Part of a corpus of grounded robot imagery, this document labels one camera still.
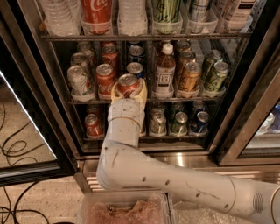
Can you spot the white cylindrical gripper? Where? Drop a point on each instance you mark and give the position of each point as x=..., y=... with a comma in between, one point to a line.
x=126, y=109

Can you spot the red coke can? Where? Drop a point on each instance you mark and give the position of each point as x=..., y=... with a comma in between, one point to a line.
x=106, y=77
x=110, y=55
x=127, y=84

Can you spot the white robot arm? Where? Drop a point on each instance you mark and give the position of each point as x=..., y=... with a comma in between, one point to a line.
x=122, y=164

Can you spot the blue pepsi can front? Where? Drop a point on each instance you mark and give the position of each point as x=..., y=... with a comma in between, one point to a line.
x=136, y=68

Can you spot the blue pepsi can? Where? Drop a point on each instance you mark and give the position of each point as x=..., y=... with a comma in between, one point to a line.
x=136, y=68
x=136, y=54

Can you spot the white-orange can bottom shelf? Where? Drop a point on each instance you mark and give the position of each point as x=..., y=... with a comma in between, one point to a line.
x=157, y=123

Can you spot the blue pepsi can rear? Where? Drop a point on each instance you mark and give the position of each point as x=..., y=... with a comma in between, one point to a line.
x=136, y=54

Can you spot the white can front middle shelf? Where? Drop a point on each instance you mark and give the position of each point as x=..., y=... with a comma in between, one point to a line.
x=79, y=81

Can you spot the white can shelf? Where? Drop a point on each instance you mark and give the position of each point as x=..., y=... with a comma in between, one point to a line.
x=79, y=81
x=79, y=59
x=86, y=48

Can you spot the red can bottom shelf front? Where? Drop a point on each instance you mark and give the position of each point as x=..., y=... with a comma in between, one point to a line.
x=93, y=126

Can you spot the green can bottom shelf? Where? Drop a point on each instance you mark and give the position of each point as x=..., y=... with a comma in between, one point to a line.
x=178, y=125

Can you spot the orange can front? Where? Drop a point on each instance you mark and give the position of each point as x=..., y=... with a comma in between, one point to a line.
x=189, y=77

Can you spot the orange can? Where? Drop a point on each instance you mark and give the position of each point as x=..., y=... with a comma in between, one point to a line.
x=189, y=77
x=182, y=45
x=184, y=58

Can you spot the white can rear middle shelf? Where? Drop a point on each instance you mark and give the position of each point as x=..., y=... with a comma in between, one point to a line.
x=86, y=48

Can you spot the orange can rear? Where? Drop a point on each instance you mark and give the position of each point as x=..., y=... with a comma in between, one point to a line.
x=182, y=45

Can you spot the clear water bottle top middle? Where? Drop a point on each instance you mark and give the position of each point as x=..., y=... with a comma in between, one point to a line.
x=132, y=18

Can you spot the clear water bottle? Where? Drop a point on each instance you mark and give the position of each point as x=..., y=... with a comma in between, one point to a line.
x=62, y=17
x=132, y=18

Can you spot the blue can bottom shelf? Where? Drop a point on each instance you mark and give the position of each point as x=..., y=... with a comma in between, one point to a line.
x=200, y=122

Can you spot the large coke bottle top shelf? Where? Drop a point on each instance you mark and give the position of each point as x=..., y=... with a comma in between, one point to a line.
x=96, y=11

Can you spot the green can front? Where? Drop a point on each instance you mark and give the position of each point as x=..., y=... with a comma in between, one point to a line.
x=218, y=73

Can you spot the green bottle top shelf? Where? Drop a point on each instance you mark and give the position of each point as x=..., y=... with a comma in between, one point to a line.
x=166, y=11

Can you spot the green can rear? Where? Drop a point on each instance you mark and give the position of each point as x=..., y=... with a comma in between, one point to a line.
x=209, y=60

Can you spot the open fridge glass door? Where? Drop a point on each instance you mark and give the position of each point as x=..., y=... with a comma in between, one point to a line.
x=33, y=147

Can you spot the striped can top shelf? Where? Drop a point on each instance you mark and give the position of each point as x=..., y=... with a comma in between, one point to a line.
x=198, y=10

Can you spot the white carton top shelf right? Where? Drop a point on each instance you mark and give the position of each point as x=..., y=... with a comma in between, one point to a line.
x=237, y=10

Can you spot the brown tea bottle white cap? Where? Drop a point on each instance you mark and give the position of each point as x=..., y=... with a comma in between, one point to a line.
x=165, y=70

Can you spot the clear water bottle top left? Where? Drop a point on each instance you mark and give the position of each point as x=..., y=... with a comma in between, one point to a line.
x=62, y=17

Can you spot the clear bin with brown wrap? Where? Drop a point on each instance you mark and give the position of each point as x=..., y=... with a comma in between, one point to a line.
x=139, y=207

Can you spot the clear bin with bubble wrap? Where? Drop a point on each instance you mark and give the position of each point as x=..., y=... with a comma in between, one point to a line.
x=186, y=212

